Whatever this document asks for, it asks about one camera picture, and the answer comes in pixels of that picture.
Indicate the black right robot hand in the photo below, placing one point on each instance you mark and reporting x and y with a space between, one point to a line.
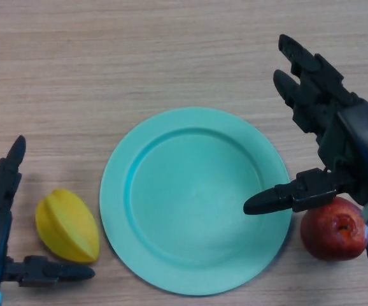
356 143

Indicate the red apple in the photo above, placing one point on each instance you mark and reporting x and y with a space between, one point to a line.
324 232

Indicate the green round plate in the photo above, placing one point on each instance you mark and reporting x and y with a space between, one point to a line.
196 207

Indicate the yellow starfruit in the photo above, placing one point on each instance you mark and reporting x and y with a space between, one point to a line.
66 226

